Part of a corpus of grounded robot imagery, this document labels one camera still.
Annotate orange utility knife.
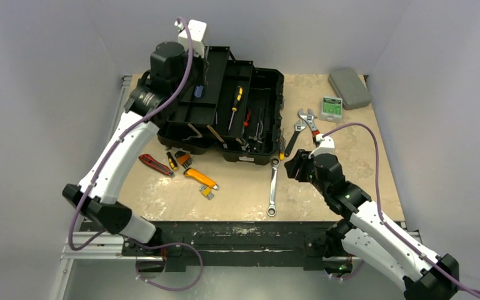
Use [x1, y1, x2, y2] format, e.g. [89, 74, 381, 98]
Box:
[183, 167, 219, 191]

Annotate red blue small screwdriver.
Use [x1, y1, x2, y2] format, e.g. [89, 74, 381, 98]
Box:
[194, 84, 206, 98]

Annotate steel claw hammer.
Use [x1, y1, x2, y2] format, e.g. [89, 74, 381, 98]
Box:
[246, 108, 265, 143]

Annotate small black adjustable wrench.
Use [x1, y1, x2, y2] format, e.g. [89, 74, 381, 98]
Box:
[284, 119, 306, 158]

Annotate grey plastic case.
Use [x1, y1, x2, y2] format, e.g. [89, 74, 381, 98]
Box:
[328, 67, 372, 110]

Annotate red black wire stripper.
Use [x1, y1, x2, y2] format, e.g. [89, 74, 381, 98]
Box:
[138, 154, 174, 177]

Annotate silver ratchet wrench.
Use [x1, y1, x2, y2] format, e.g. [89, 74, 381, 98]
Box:
[267, 157, 281, 217]

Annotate yellow handled screwdriver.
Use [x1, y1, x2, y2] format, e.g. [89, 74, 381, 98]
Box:
[279, 137, 286, 161]

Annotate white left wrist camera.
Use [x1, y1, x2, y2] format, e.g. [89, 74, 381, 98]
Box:
[174, 19, 208, 59]

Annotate red handled adjustable wrench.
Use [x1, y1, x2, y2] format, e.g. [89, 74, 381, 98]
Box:
[297, 108, 320, 144]

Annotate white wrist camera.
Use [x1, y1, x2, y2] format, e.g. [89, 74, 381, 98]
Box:
[308, 133, 336, 159]
[174, 19, 208, 59]

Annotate black plastic toolbox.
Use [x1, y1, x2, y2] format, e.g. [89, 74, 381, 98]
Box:
[157, 46, 284, 165]

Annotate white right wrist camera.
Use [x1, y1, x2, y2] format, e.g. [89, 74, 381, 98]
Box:
[308, 133, 336, 159]

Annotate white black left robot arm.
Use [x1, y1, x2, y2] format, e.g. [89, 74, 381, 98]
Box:
[62, 41, 208, 256]

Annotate aluminium frame rail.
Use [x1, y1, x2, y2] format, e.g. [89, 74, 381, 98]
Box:
[64, 74, 134, 252]

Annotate black yellow phillips screwdriver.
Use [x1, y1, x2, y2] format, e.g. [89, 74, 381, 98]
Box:
[227, 86, 243, 132]

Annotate green white bit box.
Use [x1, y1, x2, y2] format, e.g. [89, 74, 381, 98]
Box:
[319, 96, 343, 123]

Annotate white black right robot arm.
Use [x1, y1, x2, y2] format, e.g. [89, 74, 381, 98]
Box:
[284, 149, 459, 299]

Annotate black multi pliers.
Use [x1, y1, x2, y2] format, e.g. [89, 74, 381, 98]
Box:
[252, 107, 271, 154]

